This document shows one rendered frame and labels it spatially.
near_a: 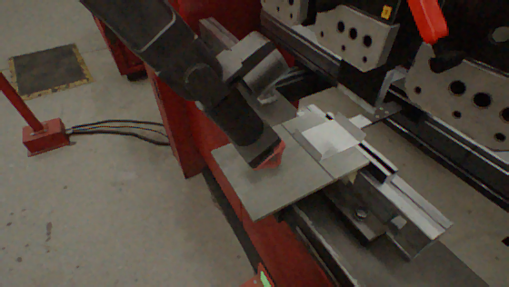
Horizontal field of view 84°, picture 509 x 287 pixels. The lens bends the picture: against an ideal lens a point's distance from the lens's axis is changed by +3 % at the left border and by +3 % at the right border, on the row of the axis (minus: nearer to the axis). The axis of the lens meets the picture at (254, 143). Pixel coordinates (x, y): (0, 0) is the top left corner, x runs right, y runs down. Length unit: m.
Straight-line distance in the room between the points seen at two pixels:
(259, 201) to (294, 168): 0.10
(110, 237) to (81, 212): 0.27
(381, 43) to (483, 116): 0.16
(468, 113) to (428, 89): 0.05
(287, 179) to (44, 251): 1.55
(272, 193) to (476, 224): 1.63
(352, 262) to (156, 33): 0.51
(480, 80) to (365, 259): 0.37
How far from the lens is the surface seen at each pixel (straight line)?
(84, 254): 1.76
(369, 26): 0.47
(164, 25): 0.29
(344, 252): 0.61
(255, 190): 0.50
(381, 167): 0.59
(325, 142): 0.59
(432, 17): 0.37
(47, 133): 2.33
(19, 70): 3.49
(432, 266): 0.66
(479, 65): 0.40
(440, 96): 0.42
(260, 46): 0.35
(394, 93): 0.75
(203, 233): 1.60
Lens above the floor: 1.41
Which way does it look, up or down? 46 degrees down
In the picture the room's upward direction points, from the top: straight up
